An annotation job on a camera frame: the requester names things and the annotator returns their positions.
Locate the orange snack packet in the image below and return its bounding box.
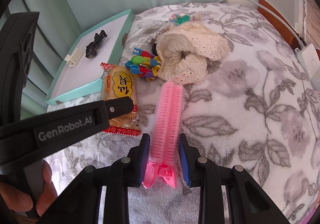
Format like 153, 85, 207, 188
100, 62, 141, 136

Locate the colourful plastic building toy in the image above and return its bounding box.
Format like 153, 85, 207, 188
125, 48, 162, 81

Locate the pink hair roller clip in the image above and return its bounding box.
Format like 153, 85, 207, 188
143, 82, 183, 189

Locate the cotton swab bag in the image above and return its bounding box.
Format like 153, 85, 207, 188
129, 23, 172, 51

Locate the cream lace scrunchie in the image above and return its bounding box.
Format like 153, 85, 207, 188
156, 22, 231, 85

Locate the left hand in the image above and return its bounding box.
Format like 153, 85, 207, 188
1, 160, 58, 216

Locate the teal cardboard box lid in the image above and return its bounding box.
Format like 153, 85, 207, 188
46, 9, 135, 106

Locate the cream hair claw clip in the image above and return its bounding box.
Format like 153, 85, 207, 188
65, 48, 84, 67

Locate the floral fleece blanket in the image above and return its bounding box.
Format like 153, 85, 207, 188
47, 3, 319, 223

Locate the white power strip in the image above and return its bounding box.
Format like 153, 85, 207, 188
296, 43, 319, 84

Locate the brown wooden bed frame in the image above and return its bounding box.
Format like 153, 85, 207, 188
258, 0, 319, 55

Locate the white power cable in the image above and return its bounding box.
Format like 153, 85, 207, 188
216, 0, 306, 48

